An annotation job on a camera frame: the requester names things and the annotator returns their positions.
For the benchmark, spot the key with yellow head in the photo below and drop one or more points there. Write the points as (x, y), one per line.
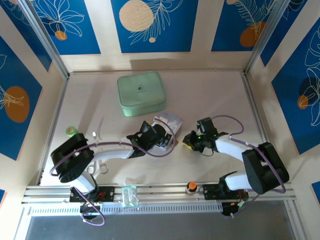
(176, 142)

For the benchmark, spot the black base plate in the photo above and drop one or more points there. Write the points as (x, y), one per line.
(212, 192)
(105, 193)

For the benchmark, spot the aluminium table edge rail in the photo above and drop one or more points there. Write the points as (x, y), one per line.
(255, 112)
(53, 120)

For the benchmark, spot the blue floral wall panel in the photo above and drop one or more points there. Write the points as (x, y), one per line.
(22, 30)
(17, 100)
(70, 25)
(297, 100)
(155, 25)
(240, 25)
(295, 25)

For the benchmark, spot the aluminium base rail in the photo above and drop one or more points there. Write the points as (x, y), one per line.
(162, 191)

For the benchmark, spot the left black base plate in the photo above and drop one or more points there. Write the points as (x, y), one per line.
(105, 193)

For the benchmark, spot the small bottle orange cap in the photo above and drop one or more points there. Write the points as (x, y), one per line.
(191, 188)

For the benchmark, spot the green cylindrical can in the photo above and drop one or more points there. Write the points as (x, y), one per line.
(70, 130)

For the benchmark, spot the mint green zip pouch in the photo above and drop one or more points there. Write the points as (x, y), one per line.
(141, 92)

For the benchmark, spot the aluminium frame post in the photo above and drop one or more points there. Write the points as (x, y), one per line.
(267, 37)
(42, 37)

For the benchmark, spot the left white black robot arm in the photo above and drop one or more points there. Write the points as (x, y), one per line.
(75, 142)

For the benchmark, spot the clear plastic bag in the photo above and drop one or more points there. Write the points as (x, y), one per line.
(130, 196)

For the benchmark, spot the pastel cartoon card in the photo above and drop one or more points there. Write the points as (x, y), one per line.
(175, 122)

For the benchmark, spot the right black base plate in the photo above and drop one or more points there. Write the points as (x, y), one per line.
(212, 192)

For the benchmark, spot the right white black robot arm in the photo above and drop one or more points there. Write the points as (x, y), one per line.
(262, 170)

